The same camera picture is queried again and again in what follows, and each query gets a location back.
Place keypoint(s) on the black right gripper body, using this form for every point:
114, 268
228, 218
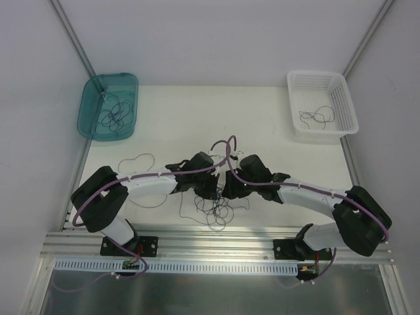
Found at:
231, 189

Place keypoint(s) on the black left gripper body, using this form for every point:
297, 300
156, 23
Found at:
210, 187

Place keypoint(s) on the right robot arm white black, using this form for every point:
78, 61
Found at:
358, 221

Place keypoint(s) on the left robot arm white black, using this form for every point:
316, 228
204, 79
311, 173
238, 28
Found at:
100, 198

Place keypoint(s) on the white perforated plastic basket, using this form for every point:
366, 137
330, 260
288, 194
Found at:
321, 107

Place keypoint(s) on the teal plastic bin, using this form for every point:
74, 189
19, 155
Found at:
108, 107

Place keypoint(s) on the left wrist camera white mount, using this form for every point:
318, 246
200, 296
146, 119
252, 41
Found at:
218, 162

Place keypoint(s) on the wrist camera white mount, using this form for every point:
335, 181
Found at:
236, 155
218, 162

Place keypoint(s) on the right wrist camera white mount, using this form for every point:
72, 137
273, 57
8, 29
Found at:
236, 155

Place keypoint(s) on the aluminium mounting rail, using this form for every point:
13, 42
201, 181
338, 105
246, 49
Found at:
199, 243

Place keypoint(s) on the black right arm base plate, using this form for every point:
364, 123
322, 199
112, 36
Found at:
291, 249

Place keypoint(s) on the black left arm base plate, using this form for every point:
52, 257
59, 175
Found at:
145, 246

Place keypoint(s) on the white slotted cable duct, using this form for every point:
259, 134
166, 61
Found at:
178, 267

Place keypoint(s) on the left aluminium frame post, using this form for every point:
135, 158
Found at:
72, 36

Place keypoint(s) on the aluminium frame post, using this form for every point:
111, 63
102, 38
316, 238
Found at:
72, 36
378, 19

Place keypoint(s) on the right aluminium frame post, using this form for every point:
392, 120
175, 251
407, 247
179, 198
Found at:
378, 19

